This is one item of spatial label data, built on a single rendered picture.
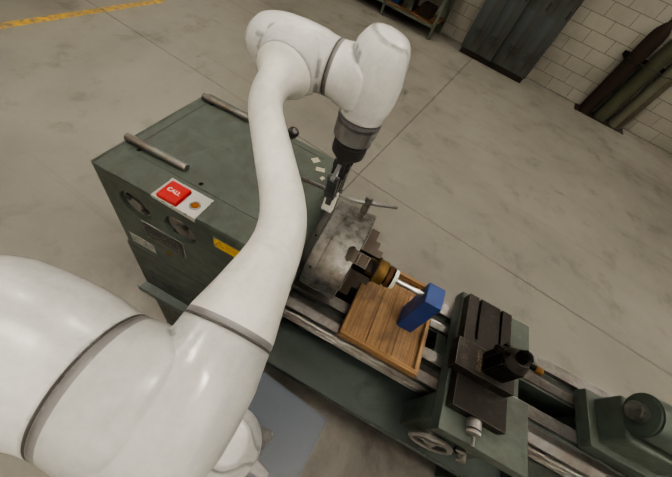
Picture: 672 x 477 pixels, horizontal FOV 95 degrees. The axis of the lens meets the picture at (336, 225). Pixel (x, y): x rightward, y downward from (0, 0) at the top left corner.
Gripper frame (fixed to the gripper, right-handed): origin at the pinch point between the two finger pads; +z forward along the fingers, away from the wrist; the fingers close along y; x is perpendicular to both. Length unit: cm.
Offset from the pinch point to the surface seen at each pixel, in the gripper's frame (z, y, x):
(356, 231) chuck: 11.2, 4.8, -9.9
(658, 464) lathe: 36, 0, -130
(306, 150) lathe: 9.0, 24.4, 18.2
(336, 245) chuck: 13.7, -1.4, -6.7
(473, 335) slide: 38, 11, -65
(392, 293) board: 46, 15, -34
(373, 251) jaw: 24.4, 12.0, -18.2
